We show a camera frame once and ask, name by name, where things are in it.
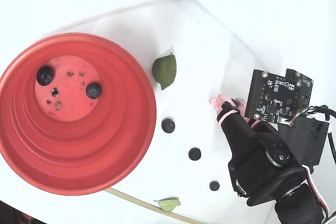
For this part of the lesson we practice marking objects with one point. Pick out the dark green leaf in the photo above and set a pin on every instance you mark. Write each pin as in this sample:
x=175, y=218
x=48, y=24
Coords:
x=164, y=70

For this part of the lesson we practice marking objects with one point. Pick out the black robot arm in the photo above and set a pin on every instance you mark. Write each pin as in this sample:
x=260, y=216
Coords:
x=296, y=205

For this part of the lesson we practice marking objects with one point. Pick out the dark blueberry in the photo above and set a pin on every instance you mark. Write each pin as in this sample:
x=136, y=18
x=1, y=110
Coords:
x=168, y=125
x=93, y=90
x=214, y=185
x=45, y=76
x=194, y=153

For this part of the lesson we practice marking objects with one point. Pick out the white paper sheet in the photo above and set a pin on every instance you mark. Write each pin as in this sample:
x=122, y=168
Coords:
x=197, y=98

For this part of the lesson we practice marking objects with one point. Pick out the dark red background object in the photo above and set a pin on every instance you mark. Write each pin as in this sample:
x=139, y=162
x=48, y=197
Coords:
x=26, y=219

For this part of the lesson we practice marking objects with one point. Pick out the red collapsible silicone cup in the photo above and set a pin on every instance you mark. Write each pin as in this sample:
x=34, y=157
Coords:
x=118, y=142

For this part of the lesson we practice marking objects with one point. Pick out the thin wooden stick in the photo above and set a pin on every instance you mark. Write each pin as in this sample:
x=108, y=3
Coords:
x=136, y=201

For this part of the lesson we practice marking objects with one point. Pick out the light green leaf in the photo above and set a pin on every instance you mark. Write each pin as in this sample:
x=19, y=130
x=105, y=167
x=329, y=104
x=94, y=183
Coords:
x=168, y=204

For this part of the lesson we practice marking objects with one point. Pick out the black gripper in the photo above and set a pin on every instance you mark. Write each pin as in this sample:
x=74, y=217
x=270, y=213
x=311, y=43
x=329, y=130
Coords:
x=245, y=146

